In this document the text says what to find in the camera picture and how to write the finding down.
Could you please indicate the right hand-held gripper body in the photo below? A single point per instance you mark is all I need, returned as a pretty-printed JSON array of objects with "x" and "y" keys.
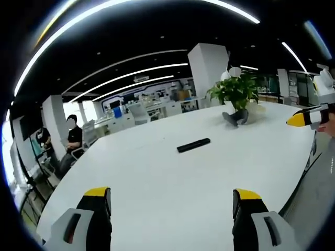
[{"x": 325, "y": 83}]

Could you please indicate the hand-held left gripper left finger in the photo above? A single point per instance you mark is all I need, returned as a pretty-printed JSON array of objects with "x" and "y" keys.
[{"x": 86, "y": 222}]

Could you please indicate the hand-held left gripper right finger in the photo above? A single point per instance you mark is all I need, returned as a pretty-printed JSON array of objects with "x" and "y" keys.
[{"x": 257, "y": 222}]

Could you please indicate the black remote control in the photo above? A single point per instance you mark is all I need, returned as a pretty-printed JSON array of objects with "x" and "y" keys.
[{"x": 193, "y": 145}]

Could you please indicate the person's right hand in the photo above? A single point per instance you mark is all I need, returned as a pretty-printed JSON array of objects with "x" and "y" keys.
[{"x": 329, "y": 129}]

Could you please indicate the grey office chair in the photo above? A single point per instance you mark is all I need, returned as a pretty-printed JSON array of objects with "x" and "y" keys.
[{"x": 77, "y": 153}]

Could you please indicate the green potted plant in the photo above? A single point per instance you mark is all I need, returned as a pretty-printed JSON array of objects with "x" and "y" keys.
[{"x": 236, "y": 100}]

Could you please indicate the white square pillar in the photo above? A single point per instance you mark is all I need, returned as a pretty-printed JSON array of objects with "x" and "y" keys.
[
  {"x": 53, "y": 123},
  {"x": 208, "y": 75}
]

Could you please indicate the blue box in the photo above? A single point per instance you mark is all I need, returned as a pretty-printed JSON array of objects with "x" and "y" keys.
[{"x": 117, "y": 113}]

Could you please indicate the black wall screen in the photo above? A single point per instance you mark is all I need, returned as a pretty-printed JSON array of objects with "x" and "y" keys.
[{"x": 24, "y": 128}]

